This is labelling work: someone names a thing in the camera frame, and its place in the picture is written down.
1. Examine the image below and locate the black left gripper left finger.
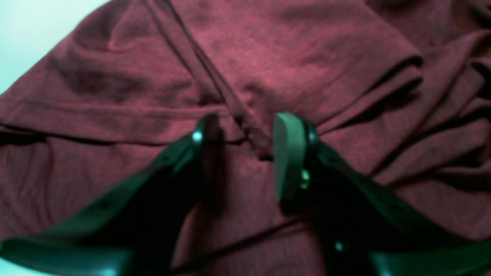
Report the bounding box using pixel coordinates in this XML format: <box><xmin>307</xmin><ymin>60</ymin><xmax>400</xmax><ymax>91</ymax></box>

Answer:
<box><xmin>1</xmin><ymin>113</ymin><xmax>222</xmax><ymax>276</ymax></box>

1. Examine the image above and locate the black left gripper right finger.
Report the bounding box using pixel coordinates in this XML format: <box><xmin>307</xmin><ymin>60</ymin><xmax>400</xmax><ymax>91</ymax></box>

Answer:
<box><xmin>272</xmin><ymin>112</ymin><xmax>490</xmax><ymax>276</ymax></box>

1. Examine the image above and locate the maroon t-shirt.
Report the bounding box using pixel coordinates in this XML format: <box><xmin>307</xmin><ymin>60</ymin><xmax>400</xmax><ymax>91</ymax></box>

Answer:
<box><xmin>1</xmin><ymin>0</ymin><xmax>490</xmax><ymax>276</ymax></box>

